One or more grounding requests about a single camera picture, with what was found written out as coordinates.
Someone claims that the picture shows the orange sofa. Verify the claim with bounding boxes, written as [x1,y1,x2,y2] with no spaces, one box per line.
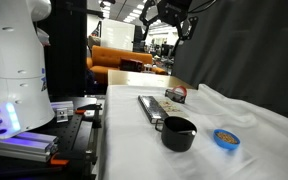
[86,45,169,85]

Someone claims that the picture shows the black dispenser with red tape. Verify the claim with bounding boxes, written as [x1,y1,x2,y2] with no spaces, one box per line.
[164,85,188,104]

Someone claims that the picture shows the white table cloth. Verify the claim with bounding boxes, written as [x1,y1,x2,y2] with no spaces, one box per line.
[98,83,288,180]

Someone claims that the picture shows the aluminium profile rail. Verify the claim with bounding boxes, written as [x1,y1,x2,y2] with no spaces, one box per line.
[0,131,59,163]
[50,100,75,116]

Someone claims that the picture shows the blue bowl of grains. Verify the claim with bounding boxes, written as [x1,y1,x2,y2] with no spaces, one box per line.
[213,128,241,151]

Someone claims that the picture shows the white partition panel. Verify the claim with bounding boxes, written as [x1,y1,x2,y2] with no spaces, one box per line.
[100,18,136,52]

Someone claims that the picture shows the black cup with handle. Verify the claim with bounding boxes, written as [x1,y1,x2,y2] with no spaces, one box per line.
[154,115,198,153]

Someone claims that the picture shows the dark brown box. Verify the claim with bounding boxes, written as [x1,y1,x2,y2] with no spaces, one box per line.
[119,57,144,73]

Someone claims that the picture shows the black clamp orange grip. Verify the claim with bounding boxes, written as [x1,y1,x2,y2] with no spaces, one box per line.
[48,151,98,168]
[75,103,103,129]

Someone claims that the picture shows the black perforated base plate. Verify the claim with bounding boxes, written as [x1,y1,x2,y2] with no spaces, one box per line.
[0,96,105,180]

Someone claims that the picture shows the small aluminium block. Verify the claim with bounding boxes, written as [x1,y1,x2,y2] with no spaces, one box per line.
[55,107,70,124]

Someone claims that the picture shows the brown wooden table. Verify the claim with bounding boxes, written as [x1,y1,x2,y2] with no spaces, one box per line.
[107,69,196,90]

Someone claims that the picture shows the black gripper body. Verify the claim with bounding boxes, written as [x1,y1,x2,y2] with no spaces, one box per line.
[157,0,193,27]

